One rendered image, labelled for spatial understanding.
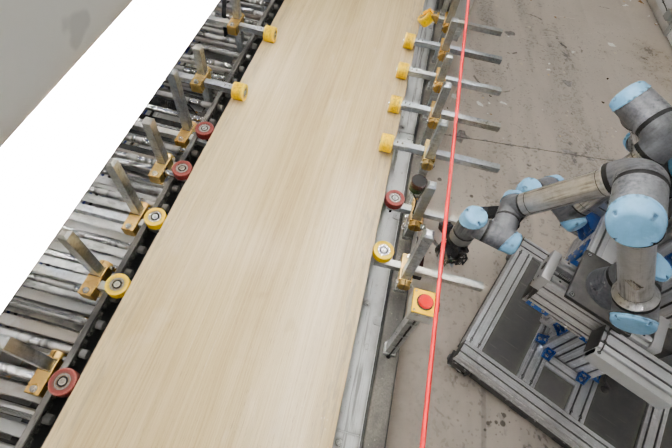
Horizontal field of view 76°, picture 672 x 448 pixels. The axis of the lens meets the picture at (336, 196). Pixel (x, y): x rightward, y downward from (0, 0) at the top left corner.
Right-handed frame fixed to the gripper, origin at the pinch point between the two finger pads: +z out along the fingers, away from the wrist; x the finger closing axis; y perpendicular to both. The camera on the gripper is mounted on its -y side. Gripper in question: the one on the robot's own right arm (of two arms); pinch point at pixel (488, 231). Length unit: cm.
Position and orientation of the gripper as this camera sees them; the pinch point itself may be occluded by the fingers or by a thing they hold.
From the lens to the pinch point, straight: 193.0
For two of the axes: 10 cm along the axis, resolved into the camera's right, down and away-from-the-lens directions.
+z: -0.9, 5.5, 8.3
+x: 2.3, -8.0, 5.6
